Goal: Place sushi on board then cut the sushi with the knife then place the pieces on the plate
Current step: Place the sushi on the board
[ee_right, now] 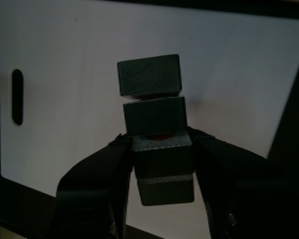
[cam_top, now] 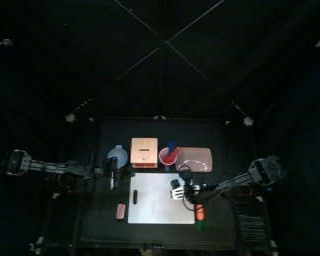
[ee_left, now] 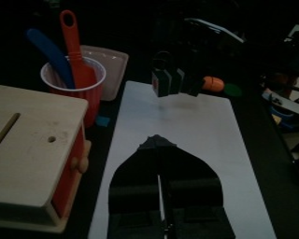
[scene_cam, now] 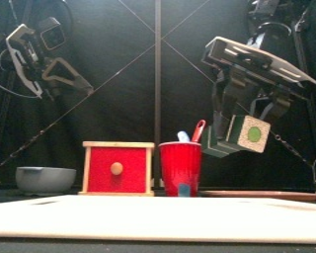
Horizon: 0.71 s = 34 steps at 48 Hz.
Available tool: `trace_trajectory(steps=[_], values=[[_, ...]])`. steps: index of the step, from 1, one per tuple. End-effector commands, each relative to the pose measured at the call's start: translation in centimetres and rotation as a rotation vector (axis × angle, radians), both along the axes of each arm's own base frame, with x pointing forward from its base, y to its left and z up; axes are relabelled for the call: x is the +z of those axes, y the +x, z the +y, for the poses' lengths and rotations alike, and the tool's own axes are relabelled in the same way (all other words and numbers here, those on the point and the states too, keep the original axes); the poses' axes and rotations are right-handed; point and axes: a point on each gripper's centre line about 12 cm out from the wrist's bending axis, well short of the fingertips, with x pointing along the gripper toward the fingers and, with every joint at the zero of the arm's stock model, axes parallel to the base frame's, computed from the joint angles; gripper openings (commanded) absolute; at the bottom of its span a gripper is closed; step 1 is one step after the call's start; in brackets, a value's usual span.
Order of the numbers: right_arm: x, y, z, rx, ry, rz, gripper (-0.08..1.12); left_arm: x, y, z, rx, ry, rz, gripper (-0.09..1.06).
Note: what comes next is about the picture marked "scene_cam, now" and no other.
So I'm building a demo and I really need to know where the red toy knife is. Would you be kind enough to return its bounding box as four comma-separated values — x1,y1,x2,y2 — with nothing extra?
190,119,207,143

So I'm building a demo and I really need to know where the blue toy knife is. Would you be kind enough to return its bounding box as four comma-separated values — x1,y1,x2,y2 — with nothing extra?
177,130,193,143

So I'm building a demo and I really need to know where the white cutting board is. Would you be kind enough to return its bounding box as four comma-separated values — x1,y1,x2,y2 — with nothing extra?
0,194,316,245

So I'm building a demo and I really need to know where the red plastic cup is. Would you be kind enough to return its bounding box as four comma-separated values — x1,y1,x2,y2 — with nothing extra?
158,141,205,198

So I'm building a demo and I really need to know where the wooden box with red drawer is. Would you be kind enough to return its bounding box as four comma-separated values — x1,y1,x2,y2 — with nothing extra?
79,140,158,197

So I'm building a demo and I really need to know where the brown wooden tray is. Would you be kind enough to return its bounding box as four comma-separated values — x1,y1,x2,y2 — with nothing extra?
199,190,316,203

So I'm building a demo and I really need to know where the grey bowl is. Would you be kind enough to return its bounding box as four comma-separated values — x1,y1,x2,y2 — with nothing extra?
15,166,78,196

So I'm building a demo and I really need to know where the blue tape patch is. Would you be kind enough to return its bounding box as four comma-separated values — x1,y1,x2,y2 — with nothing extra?
178,183,191,198

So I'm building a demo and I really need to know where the thin frame brace wire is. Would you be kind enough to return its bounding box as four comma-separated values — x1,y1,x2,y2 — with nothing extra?
118,0,316,181
0,0,213,175

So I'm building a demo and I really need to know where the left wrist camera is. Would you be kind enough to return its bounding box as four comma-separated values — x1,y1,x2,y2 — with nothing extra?
38,17,67,51

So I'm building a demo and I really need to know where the vertical metal frame pole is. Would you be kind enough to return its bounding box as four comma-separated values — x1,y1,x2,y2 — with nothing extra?
154,0,163,189

